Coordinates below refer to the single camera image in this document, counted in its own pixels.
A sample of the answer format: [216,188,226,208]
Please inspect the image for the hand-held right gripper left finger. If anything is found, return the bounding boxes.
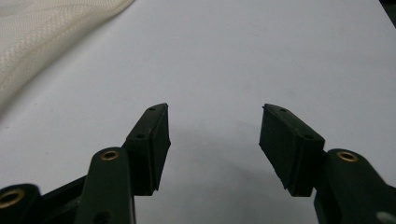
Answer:
[74,103,172,224]

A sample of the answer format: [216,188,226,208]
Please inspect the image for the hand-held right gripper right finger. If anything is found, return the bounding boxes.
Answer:
[259,104,396,224]

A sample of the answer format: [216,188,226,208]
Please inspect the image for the cream zippered cloth bag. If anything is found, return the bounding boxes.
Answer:
[0,0,135,108]

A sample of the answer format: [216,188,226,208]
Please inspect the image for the white table sheet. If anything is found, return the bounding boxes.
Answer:
[0,0,396,224]

